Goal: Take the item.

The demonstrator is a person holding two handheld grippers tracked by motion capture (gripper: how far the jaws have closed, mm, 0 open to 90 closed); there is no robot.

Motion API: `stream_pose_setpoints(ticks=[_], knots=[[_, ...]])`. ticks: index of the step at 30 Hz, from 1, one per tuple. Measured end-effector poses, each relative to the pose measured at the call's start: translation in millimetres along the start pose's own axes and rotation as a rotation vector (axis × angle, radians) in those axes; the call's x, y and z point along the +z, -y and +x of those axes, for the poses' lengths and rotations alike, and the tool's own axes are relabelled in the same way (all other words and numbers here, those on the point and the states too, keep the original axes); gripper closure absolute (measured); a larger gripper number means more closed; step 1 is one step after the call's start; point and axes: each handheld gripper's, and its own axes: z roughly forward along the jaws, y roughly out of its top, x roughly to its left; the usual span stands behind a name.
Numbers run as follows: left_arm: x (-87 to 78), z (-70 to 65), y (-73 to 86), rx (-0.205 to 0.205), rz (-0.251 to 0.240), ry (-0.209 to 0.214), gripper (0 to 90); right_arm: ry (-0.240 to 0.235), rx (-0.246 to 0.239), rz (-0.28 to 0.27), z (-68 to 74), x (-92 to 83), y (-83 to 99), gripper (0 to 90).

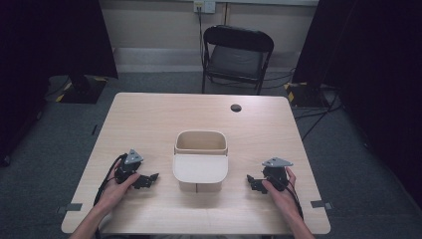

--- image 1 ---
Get black stand base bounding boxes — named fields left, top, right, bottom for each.
left=59, top=74, right=107, bottom=105
left=284, top=81, right=333, bottom=110

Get person's left hand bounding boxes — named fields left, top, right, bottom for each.
left=97, top=161, right=141, bottom=214

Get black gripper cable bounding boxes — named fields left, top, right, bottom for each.
left=269, top=175, right=305, bottom=221
left=93, top=152, right=129, bottom=239

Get white wall socket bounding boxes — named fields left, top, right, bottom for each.
left=193, top=0, right=217, bottom=15

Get black wall socket cable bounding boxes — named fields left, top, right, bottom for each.
left=197, top=5, right=206, bottom=69

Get beige bin with flap lid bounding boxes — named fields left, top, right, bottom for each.
left=171, top=129, right=230, bottom=194

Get grey tape strip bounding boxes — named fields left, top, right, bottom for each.
left=310, top=199, right=334, bottom=211
left=56, top=202, right=84, bottom=215

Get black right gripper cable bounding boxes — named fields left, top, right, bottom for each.
left=269, top=175, right=305, bottom=221

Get dark curtain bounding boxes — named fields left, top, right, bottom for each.
left=291, top=0, right=422, bottom=208
left=0, top=0, right=119, bottom=167

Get person's right hand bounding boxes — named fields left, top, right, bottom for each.
left=261, top=166, right=301, bottom=221

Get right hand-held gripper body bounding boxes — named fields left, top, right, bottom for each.
left=261, top=156, right=295, bottom=192

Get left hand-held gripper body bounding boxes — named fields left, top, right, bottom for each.
left=113, top=148, right=144, bottom=185

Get black folding chair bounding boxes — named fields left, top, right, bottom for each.
left=200, top=24, right=276, bottom=97

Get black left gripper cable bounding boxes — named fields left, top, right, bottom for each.
left=93, top=152, right=129, bottom=239

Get black floor cables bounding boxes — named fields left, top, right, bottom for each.
left=262, top=67, right=343, bottom=142

